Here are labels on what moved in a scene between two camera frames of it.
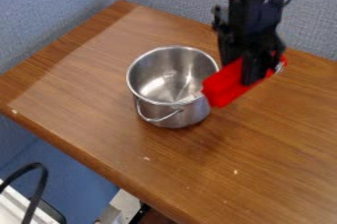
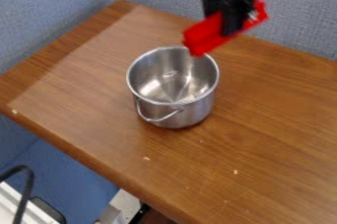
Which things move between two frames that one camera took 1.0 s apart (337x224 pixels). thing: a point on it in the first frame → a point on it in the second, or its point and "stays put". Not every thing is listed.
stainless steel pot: (166, 79) stays put
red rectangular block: (224, 86) → (204, 36)
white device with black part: (15, 205) stays put
